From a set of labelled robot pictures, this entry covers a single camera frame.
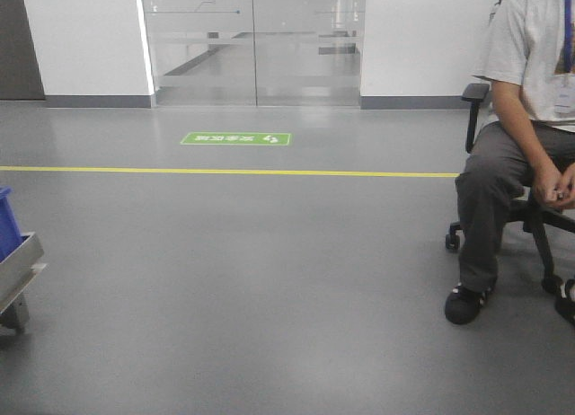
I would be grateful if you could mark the dark blue bin on cart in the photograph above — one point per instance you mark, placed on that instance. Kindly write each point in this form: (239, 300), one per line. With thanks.
(10, 235)

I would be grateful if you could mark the green floor sign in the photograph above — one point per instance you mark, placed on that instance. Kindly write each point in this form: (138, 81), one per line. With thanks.
(236, 139)

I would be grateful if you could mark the frosted glass double door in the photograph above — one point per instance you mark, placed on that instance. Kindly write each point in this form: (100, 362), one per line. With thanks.
(255, 52)

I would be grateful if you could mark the black office chair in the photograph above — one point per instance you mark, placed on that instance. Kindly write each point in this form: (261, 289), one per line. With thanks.
(534, 217)

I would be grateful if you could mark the seated person grey clothes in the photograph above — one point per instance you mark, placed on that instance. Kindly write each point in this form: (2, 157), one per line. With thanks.
(507, 163)

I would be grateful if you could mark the dark brown door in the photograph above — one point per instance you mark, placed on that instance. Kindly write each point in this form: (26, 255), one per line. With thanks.
(20, 74)

